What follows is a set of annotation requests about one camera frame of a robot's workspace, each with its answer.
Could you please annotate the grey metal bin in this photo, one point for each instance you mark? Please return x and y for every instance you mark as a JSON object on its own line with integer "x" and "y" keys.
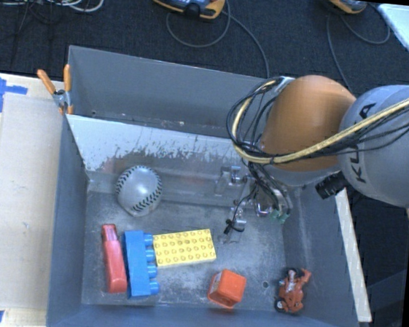
{"x": 192, "y": 209}

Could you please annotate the black cylinder on white bracket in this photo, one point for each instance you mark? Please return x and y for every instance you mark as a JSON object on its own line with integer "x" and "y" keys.
{"x": 330, "y": 186}

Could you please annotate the blue toy brick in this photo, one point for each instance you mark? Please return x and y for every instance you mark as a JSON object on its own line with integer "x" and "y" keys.
{"x": 138, "y": 265}

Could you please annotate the grey baseball with black stitching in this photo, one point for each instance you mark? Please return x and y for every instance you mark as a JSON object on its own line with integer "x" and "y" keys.
{"x": 138, "y": 190}

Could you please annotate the red toy block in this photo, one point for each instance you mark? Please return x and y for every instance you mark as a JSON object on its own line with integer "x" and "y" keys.
{"x": 114, "y": 262}

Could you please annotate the orange cube block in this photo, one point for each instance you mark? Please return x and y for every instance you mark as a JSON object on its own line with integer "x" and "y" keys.
{"x": 227, "y": 288}

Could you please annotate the orange toy motorcycle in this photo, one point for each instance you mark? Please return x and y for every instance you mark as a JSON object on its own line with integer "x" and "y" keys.
{"x": 292, "y": 291}

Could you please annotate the yellow studded toy plate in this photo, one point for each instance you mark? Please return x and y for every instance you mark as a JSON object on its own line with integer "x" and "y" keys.
{"x": 184, "y": 247}

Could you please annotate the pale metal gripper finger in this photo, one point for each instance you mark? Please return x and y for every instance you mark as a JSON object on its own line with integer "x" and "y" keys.
{"x": 238, "y": 225}
{"x": 229, "y": 179}

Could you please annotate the pale flat board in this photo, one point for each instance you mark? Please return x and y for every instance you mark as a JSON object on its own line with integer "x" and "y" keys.
{"x": 21, "y": 193}

